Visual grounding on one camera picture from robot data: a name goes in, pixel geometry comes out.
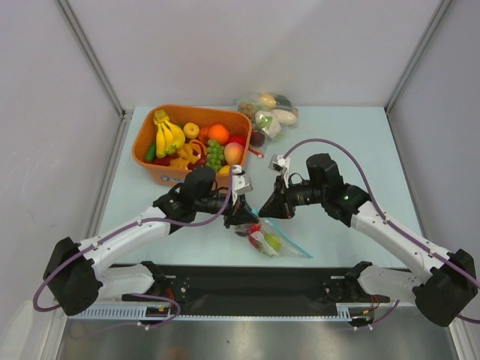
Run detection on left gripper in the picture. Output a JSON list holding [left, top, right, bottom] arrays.
[[193, 190, 257, 228]]

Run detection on red fake chili pepper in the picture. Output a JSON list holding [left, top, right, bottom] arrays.
[[248, 223, 264, 252]]

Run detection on clear zip top bag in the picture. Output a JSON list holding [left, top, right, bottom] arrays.
[[235, 219, 313, 259]]

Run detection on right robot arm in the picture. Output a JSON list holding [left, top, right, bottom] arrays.
[[259, 154, 479, 327]]

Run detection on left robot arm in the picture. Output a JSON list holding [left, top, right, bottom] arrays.
[[41, 165, 258, 316]]

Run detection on green fake pear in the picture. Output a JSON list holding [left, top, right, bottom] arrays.
[[264, 234, 282, 252]]

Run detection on fake lemon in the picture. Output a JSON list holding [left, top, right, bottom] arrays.
[[217, 165, 230, 175]]

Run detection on fake peach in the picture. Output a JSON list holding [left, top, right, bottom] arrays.
[[223, 142, 245, 165]]

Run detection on green fake grapes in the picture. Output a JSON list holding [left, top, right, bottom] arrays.
[[206, 139, 226, 173]]

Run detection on dark red fake plum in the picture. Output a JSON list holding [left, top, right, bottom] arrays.
[[250, 130, 266, 148]]

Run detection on red fake apple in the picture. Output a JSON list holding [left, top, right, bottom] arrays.
[[226, 135, 247, 147]]

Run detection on fake orange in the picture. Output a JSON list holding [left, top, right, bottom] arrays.
[[207, 124, 230, 146]]

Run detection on yellow fake apple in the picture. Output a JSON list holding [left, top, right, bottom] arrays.
[[183, 122, 200, 140]]

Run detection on yellow fake banana bunch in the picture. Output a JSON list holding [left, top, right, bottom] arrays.
[[153, 109, 186, 158]]

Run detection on orange plastic bin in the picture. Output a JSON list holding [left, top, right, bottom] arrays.
[[132, 104, 252, 185]]

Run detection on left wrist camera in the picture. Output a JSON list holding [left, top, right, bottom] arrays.
[[229, 165, 253, 204]]

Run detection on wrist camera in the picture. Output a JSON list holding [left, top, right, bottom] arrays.
[[268, 154, 290, 188], [229, 165, 253, 204]]

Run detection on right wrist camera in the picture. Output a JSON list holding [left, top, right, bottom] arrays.
[[268, 154, 290, 188]]

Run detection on yellow fake pepper ring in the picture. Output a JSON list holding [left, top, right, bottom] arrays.
[[168, 139, 208, 168]]

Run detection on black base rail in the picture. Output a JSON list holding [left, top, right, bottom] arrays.
[[108, 263, 393, 318]]

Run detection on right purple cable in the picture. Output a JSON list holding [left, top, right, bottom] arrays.
[[283, 138, 480, 331]]

